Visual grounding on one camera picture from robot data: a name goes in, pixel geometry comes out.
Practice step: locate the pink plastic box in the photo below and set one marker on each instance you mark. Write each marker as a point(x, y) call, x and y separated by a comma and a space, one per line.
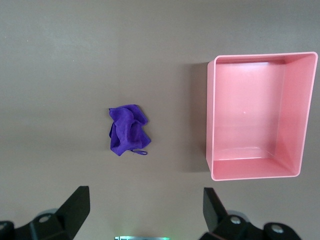
point(245, 112)

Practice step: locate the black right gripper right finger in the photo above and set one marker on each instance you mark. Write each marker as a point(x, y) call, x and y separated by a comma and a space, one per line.
point(215, 212)

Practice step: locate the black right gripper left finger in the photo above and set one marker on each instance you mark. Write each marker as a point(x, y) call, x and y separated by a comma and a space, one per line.
point(72, 212)

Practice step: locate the purple cloth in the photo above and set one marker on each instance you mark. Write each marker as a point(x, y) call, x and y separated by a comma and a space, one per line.
point(125, 130)

